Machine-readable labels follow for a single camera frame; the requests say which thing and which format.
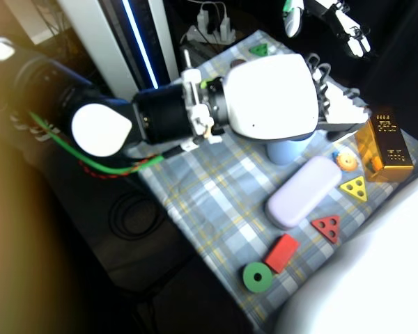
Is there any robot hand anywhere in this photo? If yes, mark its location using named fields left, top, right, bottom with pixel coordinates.
left=222, top=52, right=373, bottom=143
left=281, top=0, right=372, bottom=58

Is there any blue cup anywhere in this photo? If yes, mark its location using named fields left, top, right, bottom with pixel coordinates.
left=266, top=130, right=314, bottom=166

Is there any green triangle block with holes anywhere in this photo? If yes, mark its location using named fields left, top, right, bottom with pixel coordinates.
left=248, top=43, right=270, bottom=58

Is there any white plug adapter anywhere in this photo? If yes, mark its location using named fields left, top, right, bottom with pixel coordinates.
left=196, top=3, right=210, bottom=33
left=218, top=9, right=233, bottom=35

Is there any white power strip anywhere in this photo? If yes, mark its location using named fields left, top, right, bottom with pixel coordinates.
left=184, top=23, right=237, bottom=45

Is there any orange gear toy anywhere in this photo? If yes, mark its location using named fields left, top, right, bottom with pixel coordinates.
left=332, top=150, right=358, bottom=173

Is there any lilac glasses case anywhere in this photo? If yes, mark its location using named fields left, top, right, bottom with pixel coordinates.
left=266, top=155, right=343, bottom=230

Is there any gold bar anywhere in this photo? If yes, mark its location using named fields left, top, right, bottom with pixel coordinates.
left=354, top=106, right=415, bottom=183

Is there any blue plaid cloth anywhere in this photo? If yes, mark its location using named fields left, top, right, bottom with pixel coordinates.
left=125, top=29, right=418, bottom=331

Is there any yellow triangle block with holes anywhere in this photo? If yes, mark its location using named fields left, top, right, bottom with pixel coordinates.
left=339, top=175, right=369, bottom=203

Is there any red triangle block with holes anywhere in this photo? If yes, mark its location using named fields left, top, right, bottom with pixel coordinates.
left=311, top=214, right=341, bottom=245

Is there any red rectangular block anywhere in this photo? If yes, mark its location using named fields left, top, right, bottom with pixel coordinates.
left=263, top=233, right=301, bottom=274

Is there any white pillar with blue light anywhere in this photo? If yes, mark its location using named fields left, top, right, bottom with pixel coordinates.
left=57, top=0, right=180, bottom=102

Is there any white robot body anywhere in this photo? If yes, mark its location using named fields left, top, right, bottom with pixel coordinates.
left=274, top=166, right=418, bottom=334

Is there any green ring block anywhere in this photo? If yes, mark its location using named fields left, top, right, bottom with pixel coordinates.
left=242, top=262, right=274, bottom=293

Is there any black coiled cable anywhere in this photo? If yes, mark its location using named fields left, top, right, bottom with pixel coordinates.
left=107, top=191, right=167, bottom=241

